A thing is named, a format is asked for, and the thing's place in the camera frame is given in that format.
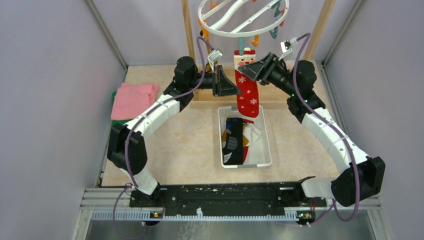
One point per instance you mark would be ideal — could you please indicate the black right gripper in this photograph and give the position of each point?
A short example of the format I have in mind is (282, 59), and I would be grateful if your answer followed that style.
(261, 70)

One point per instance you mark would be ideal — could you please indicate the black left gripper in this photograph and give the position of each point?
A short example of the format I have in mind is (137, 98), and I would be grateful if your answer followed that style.
(221, 85)

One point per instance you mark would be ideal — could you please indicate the white round clip hanger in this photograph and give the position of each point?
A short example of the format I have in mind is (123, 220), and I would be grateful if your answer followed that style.
(243, 18)

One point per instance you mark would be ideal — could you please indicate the red sock white cuff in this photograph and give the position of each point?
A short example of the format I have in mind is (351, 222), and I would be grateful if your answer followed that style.
(245, 149)

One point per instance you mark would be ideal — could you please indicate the mustard yellow sock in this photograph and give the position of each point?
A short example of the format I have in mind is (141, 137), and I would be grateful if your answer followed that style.
(224, 136)
(205, 35)

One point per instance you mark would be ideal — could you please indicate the black sock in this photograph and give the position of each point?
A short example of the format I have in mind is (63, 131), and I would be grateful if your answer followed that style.
(232, 152)

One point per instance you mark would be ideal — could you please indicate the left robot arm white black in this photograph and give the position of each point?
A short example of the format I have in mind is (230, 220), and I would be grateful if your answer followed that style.
(126, 145)

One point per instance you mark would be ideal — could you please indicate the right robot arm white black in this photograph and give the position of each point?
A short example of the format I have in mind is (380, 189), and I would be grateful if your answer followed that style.
(361, 176)

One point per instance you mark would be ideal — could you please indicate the teal plastic clothes clip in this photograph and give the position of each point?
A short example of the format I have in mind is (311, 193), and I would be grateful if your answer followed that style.
(241, 46)

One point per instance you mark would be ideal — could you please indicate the pink folded towel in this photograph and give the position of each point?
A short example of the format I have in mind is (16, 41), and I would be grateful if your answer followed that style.
(131, 100)

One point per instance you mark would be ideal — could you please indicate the white plastic basket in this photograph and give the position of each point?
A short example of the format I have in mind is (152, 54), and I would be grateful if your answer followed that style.
(259, 154)

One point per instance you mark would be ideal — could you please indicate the green folded towel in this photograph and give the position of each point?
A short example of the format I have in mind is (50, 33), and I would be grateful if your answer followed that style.
(122, 122)

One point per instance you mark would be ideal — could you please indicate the wooden hanger stand frame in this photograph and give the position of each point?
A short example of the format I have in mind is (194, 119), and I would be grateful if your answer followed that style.
(269, 98)

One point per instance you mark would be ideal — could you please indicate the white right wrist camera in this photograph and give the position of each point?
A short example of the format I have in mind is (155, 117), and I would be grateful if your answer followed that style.
(287, 47)

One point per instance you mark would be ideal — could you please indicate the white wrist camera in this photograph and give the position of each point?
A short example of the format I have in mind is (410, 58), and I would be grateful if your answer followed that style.
(287, 47)
(213, 57)

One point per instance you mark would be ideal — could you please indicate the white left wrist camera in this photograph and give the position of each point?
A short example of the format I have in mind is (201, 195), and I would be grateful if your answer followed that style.
(213, 57)

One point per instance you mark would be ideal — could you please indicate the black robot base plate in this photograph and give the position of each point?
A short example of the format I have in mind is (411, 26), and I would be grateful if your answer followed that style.
(264, 199)

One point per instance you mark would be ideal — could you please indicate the aluminium rail frame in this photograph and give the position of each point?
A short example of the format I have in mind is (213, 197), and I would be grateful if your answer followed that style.
(105, 214)

